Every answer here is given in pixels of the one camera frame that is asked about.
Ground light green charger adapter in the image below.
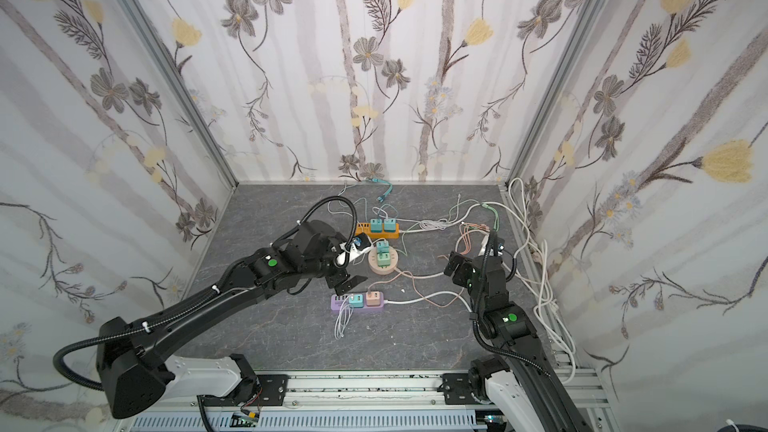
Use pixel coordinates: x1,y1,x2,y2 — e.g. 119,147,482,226
376,252,391,268

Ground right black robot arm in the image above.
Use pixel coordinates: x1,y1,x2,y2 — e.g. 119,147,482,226
444,231,592,431

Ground round pink power socket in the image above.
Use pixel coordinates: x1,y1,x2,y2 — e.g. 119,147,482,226
367,247,399,276

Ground orange power strip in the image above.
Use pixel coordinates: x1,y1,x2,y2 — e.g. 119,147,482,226
355,222,401,240

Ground pink multi-head charging cable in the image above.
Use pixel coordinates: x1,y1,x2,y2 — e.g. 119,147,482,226
383,221,492,310

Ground white USB cable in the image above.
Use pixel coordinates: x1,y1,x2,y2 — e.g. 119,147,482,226
398,215,460,233

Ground teal charger adapter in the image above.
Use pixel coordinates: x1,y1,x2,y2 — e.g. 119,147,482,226
349,294,364,308
376,239,390,253
383,218,397,233
369,219,383,234

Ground teal charging cable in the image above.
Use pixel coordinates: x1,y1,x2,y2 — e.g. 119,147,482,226
326,178,394,223

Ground pink charger adapter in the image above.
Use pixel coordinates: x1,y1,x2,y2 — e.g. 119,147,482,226
365,291,384,308

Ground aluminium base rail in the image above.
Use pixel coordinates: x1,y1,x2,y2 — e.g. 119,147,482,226
113,368,613,432

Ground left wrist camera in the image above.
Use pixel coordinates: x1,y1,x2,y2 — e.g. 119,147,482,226
336,233,372,267

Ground white power strip cords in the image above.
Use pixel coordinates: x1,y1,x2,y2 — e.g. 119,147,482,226
383,177,577,385

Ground purple power strip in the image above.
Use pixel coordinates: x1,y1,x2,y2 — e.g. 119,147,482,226
330,293,385,313

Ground light green charging cable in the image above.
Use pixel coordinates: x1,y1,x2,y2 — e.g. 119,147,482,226
398,194,500,253

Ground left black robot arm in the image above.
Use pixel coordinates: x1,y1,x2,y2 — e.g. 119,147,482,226
52,195,365,419

